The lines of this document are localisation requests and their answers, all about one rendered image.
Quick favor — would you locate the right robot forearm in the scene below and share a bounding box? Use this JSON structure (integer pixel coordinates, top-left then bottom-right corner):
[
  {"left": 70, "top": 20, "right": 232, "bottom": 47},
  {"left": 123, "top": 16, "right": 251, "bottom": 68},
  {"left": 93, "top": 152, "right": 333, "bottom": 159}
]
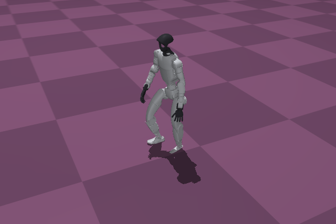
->
[{"left": 144, "top": 69, "right": 155, "bottom": 89}]

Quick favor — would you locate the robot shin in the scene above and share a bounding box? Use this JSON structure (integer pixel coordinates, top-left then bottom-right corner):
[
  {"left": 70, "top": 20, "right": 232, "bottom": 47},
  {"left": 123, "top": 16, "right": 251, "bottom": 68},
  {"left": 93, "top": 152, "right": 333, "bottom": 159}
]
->
[
  {"left": 173, "top": 124, "right": 184, "bottom": 148},
  {"left": 146, "top": 122, "right": 162, "bottom": 139}
]

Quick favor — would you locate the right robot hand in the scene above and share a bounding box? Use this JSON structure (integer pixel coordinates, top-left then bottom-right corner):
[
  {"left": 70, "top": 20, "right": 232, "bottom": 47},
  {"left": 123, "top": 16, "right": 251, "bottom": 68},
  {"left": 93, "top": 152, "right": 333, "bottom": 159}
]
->
[{"left": 140, "top": 84, "right": 148, "bottom": 103}]

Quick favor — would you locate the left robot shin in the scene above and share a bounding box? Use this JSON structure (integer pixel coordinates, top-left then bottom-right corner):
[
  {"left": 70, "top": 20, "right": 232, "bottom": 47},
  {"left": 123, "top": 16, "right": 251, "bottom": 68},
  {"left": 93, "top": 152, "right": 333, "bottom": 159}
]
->
[{"left": 173, "top": 124, "right": 184, "bottom": 148}]

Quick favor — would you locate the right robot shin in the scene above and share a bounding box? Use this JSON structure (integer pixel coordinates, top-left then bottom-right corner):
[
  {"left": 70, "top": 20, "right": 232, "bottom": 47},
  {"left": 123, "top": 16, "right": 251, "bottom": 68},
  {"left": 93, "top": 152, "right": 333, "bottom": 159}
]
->
[{"left": 146, "top": 122, "right": 162, "bottom": 139}]

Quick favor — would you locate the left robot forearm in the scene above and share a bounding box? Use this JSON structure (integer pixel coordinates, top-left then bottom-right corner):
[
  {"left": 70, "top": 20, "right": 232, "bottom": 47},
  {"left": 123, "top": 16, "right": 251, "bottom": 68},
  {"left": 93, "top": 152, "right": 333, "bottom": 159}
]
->
[{"left": 177, "top": 82, "right": 185, "bottom": 109}]

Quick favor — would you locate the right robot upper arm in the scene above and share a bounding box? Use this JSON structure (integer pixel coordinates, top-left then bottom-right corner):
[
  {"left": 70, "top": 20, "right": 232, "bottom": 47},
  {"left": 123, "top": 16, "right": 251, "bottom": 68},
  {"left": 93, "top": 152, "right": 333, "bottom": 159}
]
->
[{"left": 151, "top": 49, "right": 161, "bottom": 73}]

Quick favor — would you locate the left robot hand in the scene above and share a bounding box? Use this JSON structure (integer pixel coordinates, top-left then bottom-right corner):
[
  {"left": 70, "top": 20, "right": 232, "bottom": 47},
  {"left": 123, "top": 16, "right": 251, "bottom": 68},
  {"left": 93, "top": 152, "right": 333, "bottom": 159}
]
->
[{"left": 172, "top": 103, "right": 184, "bottom": 122}]

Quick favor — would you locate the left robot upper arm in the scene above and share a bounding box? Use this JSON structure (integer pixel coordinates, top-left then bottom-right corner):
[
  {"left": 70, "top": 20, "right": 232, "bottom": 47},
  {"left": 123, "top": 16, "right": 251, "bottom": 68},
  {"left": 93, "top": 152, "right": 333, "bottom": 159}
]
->
[{"left": 172, "top": 58, "right": 185, "bottom": 87}]

